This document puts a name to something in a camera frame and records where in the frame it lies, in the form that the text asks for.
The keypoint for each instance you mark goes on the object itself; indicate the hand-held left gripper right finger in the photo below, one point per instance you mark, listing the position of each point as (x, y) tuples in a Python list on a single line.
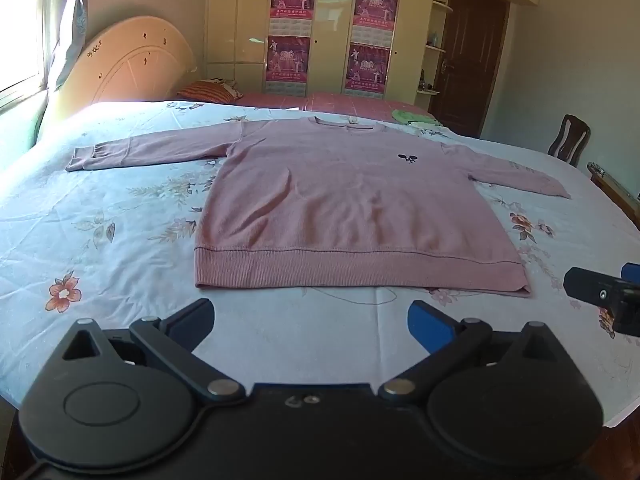
[(429, 324)]

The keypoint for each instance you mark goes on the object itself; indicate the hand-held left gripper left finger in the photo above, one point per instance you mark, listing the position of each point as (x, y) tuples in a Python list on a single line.
[(192, 321)]

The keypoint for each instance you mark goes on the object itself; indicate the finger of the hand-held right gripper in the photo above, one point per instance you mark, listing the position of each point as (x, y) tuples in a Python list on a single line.
[(590, 287)]

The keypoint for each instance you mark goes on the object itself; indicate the pink knit sweater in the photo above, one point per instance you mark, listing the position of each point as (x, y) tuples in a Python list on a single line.
[(350, 200)]

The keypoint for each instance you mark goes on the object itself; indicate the brown wooden furniture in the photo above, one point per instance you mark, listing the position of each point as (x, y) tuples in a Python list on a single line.
[(615, 192)]

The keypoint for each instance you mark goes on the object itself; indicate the white floral bedsheet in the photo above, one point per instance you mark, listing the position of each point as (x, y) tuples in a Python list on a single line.
[(100, 240)]

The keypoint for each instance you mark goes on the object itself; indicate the dark wooden chair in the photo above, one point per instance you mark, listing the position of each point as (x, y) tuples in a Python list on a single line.
[(567, 140)]

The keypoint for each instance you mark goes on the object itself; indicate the green cloth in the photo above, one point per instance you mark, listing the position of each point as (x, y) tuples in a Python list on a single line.
[(412, 116)]

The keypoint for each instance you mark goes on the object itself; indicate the orange striped pillow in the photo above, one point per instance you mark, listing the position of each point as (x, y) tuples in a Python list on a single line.
[(207, 92)]

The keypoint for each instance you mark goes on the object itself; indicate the pink quilted bed cover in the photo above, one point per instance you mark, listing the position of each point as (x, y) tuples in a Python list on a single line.
[(340, 102)]

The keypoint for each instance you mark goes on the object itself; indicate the dark brown wooden door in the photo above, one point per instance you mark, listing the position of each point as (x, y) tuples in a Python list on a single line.
[(470, 60)]

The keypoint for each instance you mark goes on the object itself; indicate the cream wooden headboard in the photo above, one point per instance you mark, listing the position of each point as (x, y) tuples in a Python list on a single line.
[(135, 65)]

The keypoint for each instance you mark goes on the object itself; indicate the cream corner shelf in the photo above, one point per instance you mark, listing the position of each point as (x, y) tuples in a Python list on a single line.
[(435, 47)]

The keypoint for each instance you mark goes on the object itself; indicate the cream wardrobe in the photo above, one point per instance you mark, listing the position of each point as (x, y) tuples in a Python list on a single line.
[(330, 30)]

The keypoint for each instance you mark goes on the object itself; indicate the grey floral curtain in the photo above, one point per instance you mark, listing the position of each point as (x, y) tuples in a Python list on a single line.
[(67, 35)]

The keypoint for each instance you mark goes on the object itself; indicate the window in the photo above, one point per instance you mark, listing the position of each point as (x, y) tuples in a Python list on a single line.
[(20, 25)]

